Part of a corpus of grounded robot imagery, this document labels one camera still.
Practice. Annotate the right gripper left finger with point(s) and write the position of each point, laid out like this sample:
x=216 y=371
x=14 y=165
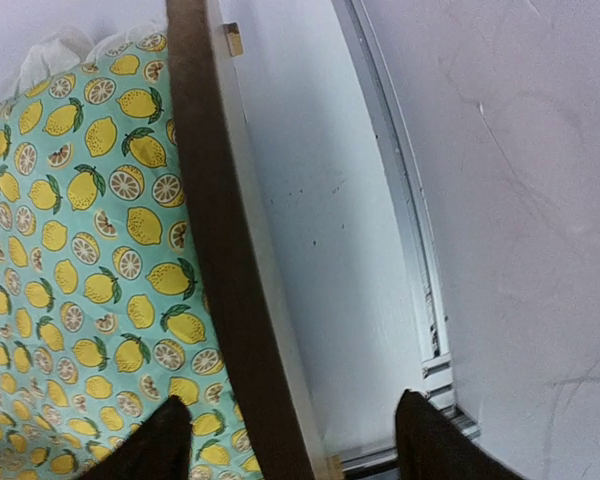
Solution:
x=159 y=449

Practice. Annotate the aluminium back table edge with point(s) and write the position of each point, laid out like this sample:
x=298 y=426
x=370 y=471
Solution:
x=428 y=321

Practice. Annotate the lemon print bed cushion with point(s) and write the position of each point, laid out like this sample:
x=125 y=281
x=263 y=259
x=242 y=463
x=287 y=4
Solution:
x=103 y=313

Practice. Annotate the wooden pet bed frame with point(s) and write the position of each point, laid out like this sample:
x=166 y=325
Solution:
x=233 y=242

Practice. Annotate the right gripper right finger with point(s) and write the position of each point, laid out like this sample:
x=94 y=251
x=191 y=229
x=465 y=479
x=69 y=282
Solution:
x=429 y=446

